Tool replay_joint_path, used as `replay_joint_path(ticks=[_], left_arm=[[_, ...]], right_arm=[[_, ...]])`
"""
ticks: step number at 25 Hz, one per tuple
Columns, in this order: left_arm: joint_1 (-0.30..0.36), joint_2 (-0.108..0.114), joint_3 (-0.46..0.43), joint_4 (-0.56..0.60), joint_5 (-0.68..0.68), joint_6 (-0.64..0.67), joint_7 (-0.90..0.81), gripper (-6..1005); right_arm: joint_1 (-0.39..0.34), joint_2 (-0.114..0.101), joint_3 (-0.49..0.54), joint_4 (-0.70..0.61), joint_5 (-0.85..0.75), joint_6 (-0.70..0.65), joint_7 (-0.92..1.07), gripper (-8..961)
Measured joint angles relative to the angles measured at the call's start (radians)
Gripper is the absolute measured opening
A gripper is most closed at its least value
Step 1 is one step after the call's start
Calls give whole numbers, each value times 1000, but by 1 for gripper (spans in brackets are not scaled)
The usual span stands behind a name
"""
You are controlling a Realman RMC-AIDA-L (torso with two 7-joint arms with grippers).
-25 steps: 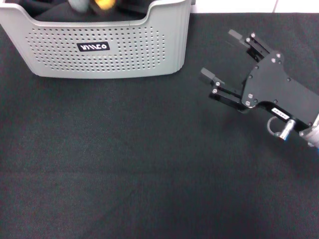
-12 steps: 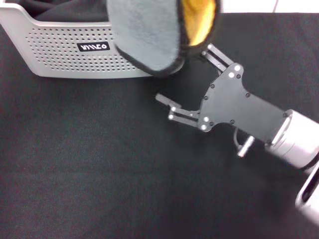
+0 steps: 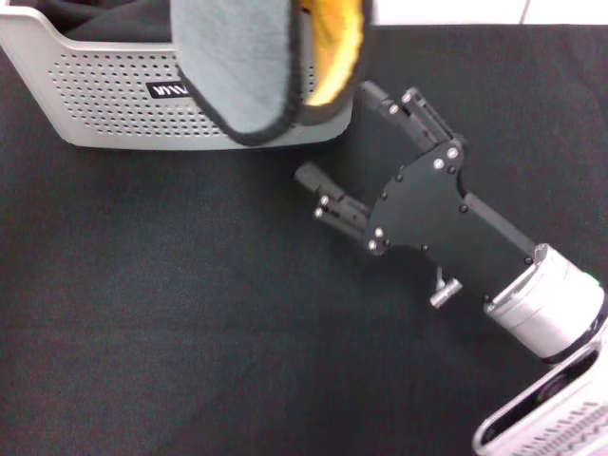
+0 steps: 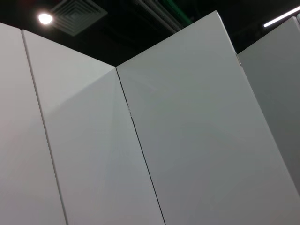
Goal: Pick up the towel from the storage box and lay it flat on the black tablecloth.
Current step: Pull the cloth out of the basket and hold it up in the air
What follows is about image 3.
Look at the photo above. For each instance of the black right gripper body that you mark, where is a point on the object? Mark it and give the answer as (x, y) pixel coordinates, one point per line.
(427, 209)

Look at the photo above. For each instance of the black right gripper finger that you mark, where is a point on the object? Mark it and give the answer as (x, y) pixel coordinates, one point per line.
(418, 119)
(342, 214)

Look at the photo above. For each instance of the yellow grey towel black edge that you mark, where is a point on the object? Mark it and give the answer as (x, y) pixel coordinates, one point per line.
(228, 62)

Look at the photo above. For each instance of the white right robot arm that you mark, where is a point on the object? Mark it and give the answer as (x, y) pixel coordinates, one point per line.
(546, 304)

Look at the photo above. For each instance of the black tablecloth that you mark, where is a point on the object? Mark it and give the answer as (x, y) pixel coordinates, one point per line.
(190, 309)

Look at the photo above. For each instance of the grey perforated storage box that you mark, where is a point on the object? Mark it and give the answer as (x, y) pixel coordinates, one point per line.
(119, 119)

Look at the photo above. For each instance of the black cloth box liner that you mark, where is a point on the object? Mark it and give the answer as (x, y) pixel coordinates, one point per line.
(109, 19)

